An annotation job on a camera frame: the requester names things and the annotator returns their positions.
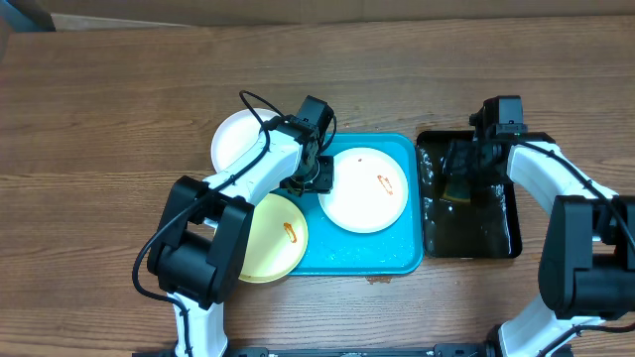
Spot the white plate with stain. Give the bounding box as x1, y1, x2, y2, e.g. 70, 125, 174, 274
318, 148, 409, 234

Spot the yellow plate with stain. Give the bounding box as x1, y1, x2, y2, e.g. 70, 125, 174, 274
212, 192, 310, 285

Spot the green yellow sponge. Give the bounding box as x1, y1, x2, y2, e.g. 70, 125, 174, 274
442, 175, 471, 203

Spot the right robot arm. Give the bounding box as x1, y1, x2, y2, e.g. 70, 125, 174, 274
443, 95, 634, 356

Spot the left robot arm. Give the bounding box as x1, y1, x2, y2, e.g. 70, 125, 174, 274
132, 96, 336, 356

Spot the black water tray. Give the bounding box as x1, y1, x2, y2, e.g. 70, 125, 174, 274
415, 129, 523, 260

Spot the white plate upper left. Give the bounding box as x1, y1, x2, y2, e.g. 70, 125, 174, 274
210, 109, 260, 172

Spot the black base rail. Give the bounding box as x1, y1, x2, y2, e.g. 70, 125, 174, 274
132, 342, 574, 357

